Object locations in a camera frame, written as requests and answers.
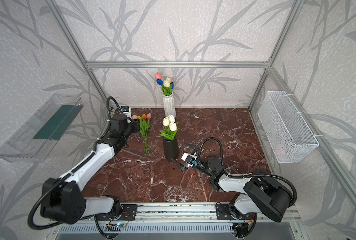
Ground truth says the clear plastic wall shelf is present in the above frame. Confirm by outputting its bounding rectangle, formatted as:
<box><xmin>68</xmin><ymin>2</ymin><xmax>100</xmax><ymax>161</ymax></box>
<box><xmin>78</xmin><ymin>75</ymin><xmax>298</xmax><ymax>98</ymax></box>
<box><xmin>0</xmin><ymin>94</ymin><xmax>84</xmax><ymax>163</ymax></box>

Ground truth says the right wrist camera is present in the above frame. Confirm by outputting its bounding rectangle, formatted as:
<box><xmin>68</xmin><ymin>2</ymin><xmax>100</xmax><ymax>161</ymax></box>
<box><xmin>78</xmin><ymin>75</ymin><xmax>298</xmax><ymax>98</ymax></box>
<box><xmin>181</xmin><ymin>153</ymin><xmax>197</xmax><ymax>169</ymax></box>

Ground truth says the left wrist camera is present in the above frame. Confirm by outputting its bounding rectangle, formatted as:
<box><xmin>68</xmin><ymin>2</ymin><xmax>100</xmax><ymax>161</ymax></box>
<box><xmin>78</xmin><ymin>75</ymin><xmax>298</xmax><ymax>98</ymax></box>
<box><xmin>121</xmin><ymin>106</ymin><xmax>132</xmax><ymax>120</ymax></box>

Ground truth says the black cone vase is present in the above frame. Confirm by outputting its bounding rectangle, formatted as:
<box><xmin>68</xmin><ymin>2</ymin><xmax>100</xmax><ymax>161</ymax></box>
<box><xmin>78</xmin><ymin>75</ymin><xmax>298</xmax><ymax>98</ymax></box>
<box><xmin>163</xmin><ymin>138</ymin><xmax>179</xmax><ymax>161</ymax></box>

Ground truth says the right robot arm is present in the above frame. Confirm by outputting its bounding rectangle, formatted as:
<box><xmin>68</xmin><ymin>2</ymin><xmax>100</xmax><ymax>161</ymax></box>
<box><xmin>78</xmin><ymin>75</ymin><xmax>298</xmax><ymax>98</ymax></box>
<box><xmin>179</xmin><ymin>143</ymin><xmax>297</xmax><ymax>223</ymax></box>

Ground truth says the pink object in basket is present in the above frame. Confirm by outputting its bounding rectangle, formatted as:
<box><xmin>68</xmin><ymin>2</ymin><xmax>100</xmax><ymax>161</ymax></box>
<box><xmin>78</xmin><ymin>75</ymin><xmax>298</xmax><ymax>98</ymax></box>
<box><xmin>273</xmin><ymin>143</ymin><xmax>286</xmax><ymax>160</ymax></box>

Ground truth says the white wire mesh basket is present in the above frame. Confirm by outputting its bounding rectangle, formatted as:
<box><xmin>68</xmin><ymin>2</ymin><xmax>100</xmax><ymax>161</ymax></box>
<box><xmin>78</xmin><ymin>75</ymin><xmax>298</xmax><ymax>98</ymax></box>
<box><xmin>258</xmin><ymin>91</ymin><xmax>319</xmax><ymax>164</ymax></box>

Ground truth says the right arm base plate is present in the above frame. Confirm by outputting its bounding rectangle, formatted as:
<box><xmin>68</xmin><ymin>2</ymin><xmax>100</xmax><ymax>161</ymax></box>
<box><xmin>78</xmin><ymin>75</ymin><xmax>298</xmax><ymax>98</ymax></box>
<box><xmin>215</xmin><ymin>202</ymin><xmax>253</xmax><ymax>221</ymax></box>

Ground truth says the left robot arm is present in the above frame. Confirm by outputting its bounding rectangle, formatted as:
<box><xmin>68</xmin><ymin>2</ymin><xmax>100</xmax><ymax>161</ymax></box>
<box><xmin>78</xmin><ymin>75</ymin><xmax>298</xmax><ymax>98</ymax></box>
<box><xmin>28</xmin><ymin>114</ymin><xmax>140</xmax><ymax>230</ymax></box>

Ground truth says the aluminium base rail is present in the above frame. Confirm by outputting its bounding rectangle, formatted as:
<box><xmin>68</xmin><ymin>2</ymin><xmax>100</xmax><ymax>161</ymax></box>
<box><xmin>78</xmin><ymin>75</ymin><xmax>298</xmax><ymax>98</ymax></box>
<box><xmin>48</xmin><ymin>201</ymin><xmax>301</xmax><ymax>224</ymax></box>

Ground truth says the black cable hose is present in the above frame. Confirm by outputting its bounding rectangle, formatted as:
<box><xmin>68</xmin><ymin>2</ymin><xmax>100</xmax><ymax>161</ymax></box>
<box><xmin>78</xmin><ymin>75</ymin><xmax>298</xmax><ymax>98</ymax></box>
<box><xmin>27</xmin><ymin>96</ymin><xmax>123</xmax><ymax>230</ymax></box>
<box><xmin>197</xmin><ymin>137</ymin><xmax>298</xmax><ymax>208</ymax></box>

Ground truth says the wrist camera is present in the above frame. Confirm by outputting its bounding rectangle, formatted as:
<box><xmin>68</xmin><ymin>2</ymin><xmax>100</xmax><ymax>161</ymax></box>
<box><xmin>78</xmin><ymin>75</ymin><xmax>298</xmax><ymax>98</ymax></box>
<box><xmin>121</xmin><ymin>106</ymin><xmax>132</xmax><ymax>120</ymax></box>
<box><xmin>181</xmin><ymin>153</ymin><xmax>197</xmax><ymax>169</ymax></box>

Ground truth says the right black cable hose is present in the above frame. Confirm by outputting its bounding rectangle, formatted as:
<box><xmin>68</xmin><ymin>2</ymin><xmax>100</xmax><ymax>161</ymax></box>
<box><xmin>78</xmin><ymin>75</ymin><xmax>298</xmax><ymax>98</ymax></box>
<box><xmin>197</xmin><ymin>137</ymin><xmax>298</xmax><ymax>208</ymax></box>

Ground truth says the left black cable hose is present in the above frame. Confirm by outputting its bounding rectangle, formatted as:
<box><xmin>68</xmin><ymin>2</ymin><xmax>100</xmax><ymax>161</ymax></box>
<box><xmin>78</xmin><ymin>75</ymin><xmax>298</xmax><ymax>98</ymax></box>
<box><xmin>27</xmin><ymin>96</ymin><xmax>123</xmax><ymax>230</ymax></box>

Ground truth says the white ribbed vase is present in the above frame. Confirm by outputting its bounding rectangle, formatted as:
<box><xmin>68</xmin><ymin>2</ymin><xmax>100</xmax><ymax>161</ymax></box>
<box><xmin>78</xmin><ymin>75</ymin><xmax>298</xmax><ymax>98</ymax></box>
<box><xmin>163</xmin><ymin>93</ymin><xmax>177</xmax><ymax>118</ymax></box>

